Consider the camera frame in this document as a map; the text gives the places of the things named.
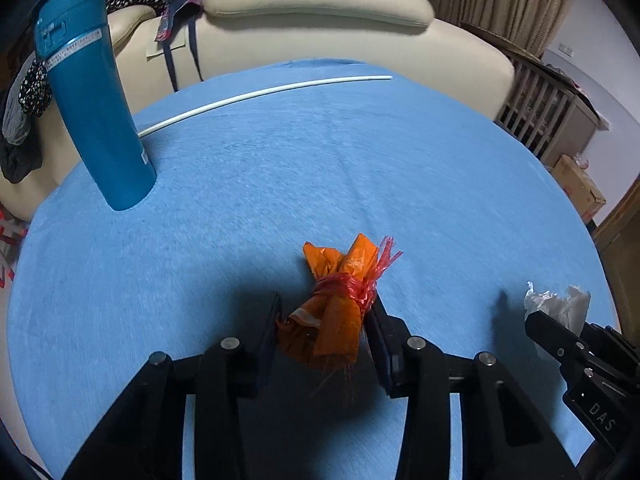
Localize white tissue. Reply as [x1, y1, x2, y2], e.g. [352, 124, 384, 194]
[523, 282, 591, 336]

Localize orange plastic wrapper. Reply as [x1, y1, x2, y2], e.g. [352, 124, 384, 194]
[277, 233, 401, 372]

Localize cardboard box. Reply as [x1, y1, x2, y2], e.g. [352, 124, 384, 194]
[551, 155, 606, 223]

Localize wooden slatted crib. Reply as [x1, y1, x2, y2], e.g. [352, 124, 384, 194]
[462, 23, 600, 168]

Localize blue table cloth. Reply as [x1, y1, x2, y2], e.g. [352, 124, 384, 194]
[8, 78, 615, 477]

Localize white thin rod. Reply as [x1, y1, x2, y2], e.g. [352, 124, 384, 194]
[138, 75, 393, 139]

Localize dark clothes on sofa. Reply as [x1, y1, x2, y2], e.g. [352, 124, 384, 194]
[1, 52, 52, 184]

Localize cream leather sofa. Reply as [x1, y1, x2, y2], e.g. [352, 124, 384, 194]
[1, 0, 514, 221]

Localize teal thermos bottle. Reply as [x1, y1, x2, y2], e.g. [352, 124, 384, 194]
[35, 0, 156, 210]

